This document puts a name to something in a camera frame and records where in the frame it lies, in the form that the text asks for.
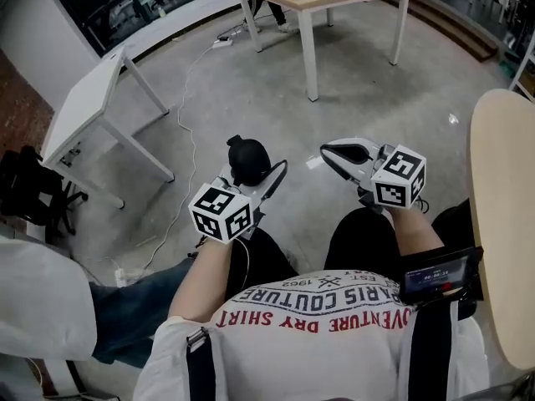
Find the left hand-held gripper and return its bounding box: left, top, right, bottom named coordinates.
left=189, top=159, right=290, bottom=246

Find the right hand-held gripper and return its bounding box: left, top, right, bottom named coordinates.
left=319, top=137, right=431, bottom=216

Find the black glasses case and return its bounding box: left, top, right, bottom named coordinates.
left=226, top=135, right=273, bottom=186

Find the person's left forearm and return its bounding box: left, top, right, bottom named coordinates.
left=168, top=232, right=234, bottom=322

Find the person's right forearm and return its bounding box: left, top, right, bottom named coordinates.
left=382, top=205, right=445, bottom=259

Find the person's right leg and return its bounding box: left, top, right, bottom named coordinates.
left=324, top=206, right=403, bottom=276

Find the person's leg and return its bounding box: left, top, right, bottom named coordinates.
left=224, top=225, right=300, bottom=305
left=324, top=206, right=403, bottom=276

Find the person's left leg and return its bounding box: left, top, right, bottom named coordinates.
left=224, top=225, right=300, bottom=305

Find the black screen device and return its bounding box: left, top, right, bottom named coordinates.
left=398, top=245, right=486, bottom=310

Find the wooden table with white legs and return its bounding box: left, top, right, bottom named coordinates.
left=231, top=0, right=415, bottom=102

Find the wooden step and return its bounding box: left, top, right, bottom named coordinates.
left=392, top=0, right=500, bottom=63

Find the light wooden round tabletop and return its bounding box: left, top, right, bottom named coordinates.
left=465, top=87, right=535, bottom=372

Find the white printed t-shirt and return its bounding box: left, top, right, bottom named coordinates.
left=132, top=268, right=491, bottom=401

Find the black office chair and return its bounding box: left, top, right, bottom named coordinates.
left=0, top=145, right=89, bottom=244

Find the white power cable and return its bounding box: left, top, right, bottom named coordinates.
left=94, top=42, right=221, bottom=269

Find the white shelf frame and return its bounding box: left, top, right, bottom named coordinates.
left=507, top=31, right=535, bottom=101

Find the black harness strap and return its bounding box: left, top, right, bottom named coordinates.
left=185, top=325, right=219, bottom=401
left=407, top=301, right=455, bottom=401

